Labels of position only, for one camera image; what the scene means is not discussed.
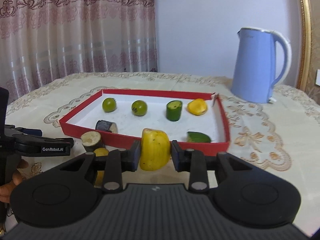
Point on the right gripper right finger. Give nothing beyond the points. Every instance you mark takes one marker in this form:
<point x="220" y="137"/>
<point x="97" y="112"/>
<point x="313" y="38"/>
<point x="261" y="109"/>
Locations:
<point x="239" y="190"/>

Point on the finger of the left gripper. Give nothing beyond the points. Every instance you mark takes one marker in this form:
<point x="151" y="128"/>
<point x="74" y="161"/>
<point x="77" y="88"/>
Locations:
<point x="35" y="146"/>
<point x="29" y="131"/>

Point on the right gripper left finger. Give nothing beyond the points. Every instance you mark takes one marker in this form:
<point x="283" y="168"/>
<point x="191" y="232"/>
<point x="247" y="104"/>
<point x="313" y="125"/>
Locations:
<point x="66" y="193"/>

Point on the yellow-green small fruit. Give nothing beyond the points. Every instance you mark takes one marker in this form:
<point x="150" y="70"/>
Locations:
<point x="100" y="152"/>

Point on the dark skinned cut chunk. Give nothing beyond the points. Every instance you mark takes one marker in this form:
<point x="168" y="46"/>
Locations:
<point x="91" y="141"/>

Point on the small green lime half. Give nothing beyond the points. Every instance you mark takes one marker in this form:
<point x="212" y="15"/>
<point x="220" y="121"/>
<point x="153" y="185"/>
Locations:
<point x="198" y="137"/>

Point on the long yellow fruit chunk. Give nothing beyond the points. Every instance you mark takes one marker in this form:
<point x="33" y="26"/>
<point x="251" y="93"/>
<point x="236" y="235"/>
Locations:
<point x="155" y="149"/>

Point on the green cucumber chunk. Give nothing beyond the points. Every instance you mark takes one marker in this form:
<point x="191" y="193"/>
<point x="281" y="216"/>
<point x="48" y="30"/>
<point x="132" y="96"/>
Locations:
<point x="173" y="110"/>

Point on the green fruit with sticker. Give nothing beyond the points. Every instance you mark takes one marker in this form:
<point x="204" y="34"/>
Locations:
<point x="139" y="108"/>

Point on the person's left hand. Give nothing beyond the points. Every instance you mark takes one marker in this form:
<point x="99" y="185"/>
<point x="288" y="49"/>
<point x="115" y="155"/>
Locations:
<point x="17" y="178"/>

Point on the red shallow box tray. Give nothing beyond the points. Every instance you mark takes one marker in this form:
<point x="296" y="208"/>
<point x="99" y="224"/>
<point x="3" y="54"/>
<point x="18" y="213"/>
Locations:
<point x="213" y="123"/>

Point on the round green fruit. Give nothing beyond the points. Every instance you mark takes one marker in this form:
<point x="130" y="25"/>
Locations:
<point x="109" y="105"/>

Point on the yellow fruit piece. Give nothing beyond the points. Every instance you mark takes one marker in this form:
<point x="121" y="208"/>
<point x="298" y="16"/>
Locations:
<point x="197" y="107"/>

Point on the patterned pink curtain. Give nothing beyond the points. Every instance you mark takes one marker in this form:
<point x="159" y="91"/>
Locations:
<point x="44" y="40"/>

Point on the light blue electric kettle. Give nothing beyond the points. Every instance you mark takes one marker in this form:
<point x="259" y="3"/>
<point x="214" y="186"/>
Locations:
<point x="255" y="69"/>

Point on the gold mirror frame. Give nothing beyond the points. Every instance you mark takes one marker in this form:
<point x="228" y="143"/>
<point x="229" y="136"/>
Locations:
<point x="306" y="43"/>

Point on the white wall socket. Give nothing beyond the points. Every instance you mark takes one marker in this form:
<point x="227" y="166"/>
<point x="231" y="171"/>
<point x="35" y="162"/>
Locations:
<point x="317" y="81"/>

